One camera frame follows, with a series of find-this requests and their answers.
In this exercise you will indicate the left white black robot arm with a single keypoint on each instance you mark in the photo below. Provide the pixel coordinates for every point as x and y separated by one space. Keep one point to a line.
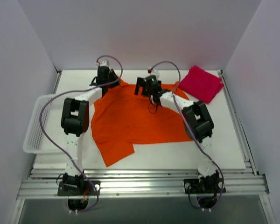
75 122

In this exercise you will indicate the folded magenta t-shirt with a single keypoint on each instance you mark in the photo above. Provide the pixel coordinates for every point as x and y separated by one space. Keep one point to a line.
201 84

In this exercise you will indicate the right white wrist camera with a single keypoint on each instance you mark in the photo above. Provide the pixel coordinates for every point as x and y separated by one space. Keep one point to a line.
153 72

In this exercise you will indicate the aluminium rail frame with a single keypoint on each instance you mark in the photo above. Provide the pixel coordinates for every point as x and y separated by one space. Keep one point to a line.
147 187

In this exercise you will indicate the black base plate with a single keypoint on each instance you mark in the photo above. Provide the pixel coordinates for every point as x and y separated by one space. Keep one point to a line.
85 189
202 186

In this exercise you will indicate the white perforated plastic basket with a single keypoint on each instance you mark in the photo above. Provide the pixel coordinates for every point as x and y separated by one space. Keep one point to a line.
46 120

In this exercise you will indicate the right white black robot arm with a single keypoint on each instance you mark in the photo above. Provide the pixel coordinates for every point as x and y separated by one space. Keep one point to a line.
195 115

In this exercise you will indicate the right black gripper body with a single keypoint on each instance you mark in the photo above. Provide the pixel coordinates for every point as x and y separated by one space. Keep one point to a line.
142 82

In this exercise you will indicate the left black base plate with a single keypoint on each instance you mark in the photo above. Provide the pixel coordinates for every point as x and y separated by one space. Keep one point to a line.
85 189

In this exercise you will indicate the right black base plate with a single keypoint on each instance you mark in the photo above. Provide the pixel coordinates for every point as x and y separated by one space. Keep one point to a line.
202 186

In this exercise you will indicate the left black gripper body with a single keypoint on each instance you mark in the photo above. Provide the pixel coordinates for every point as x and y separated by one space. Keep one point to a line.
113 78

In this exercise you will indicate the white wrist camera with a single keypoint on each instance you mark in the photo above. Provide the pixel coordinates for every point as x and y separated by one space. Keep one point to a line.
104 63
153 72

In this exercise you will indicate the orange t-shirt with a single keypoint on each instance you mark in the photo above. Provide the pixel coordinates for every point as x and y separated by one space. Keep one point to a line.
122 119

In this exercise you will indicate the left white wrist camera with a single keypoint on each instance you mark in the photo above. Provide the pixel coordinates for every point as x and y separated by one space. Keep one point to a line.
104 63

